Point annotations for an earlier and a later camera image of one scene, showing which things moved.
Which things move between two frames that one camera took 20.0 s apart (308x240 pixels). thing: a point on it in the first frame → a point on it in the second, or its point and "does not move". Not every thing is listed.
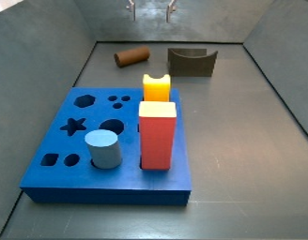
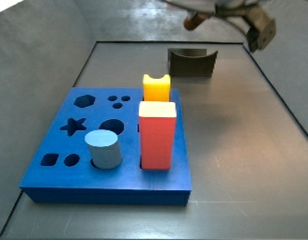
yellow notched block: [155, 88] does not move
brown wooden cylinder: [132, 56] → [192, 23]
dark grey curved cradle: [190, 62] does not move
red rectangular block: [158, 119] does not move
